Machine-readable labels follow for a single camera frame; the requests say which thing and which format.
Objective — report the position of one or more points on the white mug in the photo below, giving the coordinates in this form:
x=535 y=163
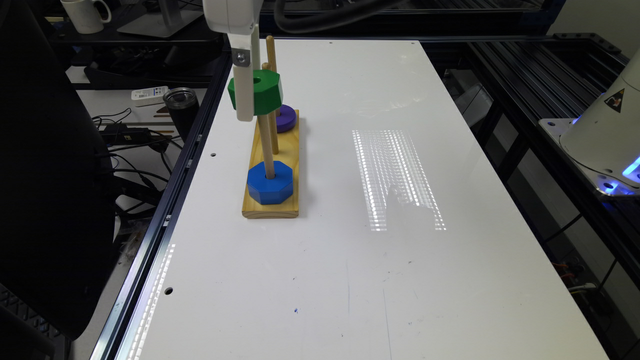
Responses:
x=87 y=16

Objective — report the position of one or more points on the rear wooden peg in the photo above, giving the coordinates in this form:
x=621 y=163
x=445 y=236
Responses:
x=271 y=53

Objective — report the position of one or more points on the black tumbler cup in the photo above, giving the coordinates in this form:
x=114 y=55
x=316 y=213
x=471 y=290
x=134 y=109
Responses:
x=183 y=106

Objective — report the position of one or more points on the black office chair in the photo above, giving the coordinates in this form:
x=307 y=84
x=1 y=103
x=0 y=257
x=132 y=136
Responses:
x=57 y=211

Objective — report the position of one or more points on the purple round block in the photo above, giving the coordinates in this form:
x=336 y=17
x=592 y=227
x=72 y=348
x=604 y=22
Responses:
x=286 y=120

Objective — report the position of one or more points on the wooden peg base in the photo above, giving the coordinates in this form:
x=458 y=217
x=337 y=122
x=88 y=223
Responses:
x=289 y=155

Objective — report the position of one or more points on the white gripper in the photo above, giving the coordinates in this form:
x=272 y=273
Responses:
x=238 y=19

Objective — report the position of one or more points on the front wooden peg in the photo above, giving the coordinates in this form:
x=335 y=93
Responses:
x=266 y=143

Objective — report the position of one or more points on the middle wooden peg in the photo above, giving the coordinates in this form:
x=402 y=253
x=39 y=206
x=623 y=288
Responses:
x=273 y=132

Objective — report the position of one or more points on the blue octagonal block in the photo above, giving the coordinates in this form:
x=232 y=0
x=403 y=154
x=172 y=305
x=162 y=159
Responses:
x=270 y=191

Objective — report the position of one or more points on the monitor stand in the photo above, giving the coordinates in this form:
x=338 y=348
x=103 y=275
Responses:
x=170 y=20

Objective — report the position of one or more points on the green octagonal block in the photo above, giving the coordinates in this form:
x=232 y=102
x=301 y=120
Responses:
x=267 y=88

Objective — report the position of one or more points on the white remote control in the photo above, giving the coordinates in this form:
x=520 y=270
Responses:
x=149 y=93

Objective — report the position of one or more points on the wooden peg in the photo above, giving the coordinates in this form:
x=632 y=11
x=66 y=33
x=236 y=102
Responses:
x=271 y=53
x=273 y=132
x=266 y=143

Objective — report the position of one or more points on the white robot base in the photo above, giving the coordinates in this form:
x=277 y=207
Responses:
x=603 y=142

